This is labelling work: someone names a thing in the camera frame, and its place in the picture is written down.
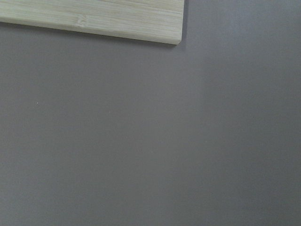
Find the bamboo cutting board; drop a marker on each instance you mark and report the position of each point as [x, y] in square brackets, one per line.
[149, 20]

